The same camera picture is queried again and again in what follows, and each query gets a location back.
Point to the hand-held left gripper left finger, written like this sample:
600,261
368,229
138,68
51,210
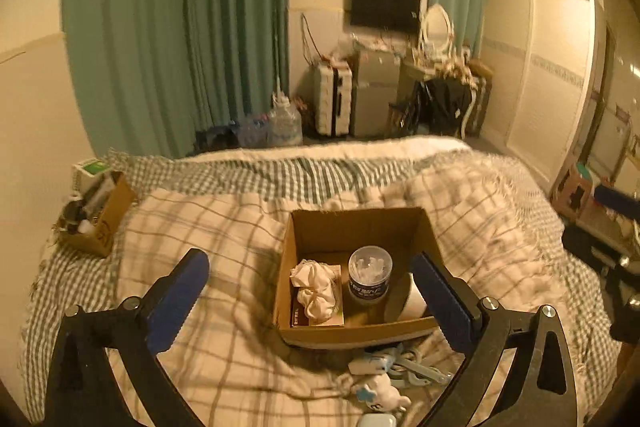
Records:
172,302

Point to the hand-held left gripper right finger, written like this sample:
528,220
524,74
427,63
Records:
442,302

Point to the white paper cup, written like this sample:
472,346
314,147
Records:
414,302

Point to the clear round cotton swab container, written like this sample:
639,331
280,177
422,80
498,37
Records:
369,274

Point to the brown cardboard box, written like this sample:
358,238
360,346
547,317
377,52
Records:
350,279

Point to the tissue pack with white tissues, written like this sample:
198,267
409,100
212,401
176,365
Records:
315,294

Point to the light blue plastic scissors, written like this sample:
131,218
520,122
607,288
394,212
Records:
415,364

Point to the green checkered bed sheet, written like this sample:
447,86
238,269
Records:
150,227

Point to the white and blue small gadget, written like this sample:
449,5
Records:
370,361

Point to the white plush toy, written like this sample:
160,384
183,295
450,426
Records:
377,393

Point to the small cardboard box with bottles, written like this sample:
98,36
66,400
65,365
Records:
95,217

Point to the plaid beige blanket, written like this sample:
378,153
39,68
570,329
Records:
310,287

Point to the green and white carton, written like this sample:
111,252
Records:
89,172

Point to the dark bag by curtain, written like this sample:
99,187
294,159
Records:
215,138

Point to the cardboard box with black cutouts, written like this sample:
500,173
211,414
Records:
572,192

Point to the black bag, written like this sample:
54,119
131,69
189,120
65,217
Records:
450,104

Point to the large clear water bottle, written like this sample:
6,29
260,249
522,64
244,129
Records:
284,122

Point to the grey mini fridge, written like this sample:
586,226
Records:
372,89

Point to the cluttered dressing table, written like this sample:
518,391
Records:
440,72

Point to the white suitcase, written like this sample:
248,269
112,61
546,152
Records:
332,99

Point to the white sliding wardrobe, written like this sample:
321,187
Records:
545,72

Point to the wide green curtain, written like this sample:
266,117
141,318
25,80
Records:
170,27

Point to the white oval vanity mirror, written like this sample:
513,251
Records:
436,27

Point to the black wall television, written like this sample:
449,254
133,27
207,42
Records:
385,9

